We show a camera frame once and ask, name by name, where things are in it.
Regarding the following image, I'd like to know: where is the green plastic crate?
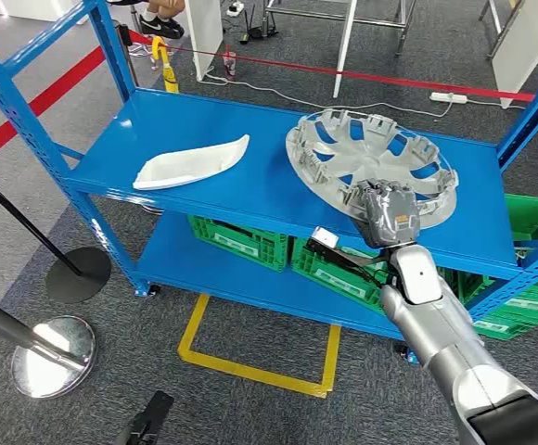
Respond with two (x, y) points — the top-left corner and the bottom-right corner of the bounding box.
(454, 193), (538, 343)
(187, 214), (291, 273)
(289, 235), (391, 314)

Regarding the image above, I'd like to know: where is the white cable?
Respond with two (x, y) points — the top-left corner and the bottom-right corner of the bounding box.
(201, 66), (456, 119)

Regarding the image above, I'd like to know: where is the black camera bracket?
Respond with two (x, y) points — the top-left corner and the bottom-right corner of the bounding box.
(116, 390), (175, 445)
(304, 235), (393, 290)

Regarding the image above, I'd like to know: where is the blue metal shelf rack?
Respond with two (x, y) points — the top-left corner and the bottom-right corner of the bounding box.
(0, 0), (538, 366)

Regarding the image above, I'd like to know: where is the black right camera bracket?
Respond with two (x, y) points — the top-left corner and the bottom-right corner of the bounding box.
(304, 235), (393, 290)

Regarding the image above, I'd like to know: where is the black left camera bracket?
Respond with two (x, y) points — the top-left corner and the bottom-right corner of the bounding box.
(116, 390), (175, 445)

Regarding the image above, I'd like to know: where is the black stanchion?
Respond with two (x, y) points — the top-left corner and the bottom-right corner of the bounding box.
(0, 169), (112, 305)

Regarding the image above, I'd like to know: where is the metal frame table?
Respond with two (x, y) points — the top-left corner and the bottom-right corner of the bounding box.
(264, 0), (419, 57)

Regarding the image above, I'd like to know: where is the red barrier belt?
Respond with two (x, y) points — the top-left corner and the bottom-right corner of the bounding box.
(127, 29), (536, 105)
(0, 45), (106, 172)

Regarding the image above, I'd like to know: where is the black wifi router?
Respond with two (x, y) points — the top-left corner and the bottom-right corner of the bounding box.
(240, 3), (280, 45)

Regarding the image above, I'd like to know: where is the person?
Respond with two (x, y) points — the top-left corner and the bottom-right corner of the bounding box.
(139, 0), (187, 40)

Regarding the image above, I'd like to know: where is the white curved plastic trim part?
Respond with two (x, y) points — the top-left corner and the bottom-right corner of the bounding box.
(132, 133), (250, 192)

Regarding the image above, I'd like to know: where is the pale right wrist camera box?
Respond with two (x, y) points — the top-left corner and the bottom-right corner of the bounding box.
(311, 225), (341, 250)

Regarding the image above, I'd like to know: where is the white board panel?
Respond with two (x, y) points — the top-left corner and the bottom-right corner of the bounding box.
(184, 0), (224, 83)
(480, 0), (538, 110)

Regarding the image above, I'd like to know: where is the silver plastic wheel hubcap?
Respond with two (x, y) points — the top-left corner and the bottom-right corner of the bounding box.
(285, 108), (459, 232)

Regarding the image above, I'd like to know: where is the yellow umbrella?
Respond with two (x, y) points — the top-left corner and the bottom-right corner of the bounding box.
(151, 35), (180, 95)

